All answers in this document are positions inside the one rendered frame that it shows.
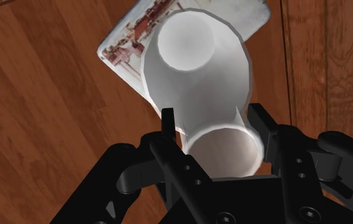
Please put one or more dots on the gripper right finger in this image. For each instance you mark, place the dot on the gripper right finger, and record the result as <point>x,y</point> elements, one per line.
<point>300,164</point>

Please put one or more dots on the white cup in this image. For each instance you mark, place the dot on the white cup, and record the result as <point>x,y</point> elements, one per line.
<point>195,90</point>

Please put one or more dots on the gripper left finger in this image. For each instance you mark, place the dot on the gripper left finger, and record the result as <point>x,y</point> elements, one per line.
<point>176,167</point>

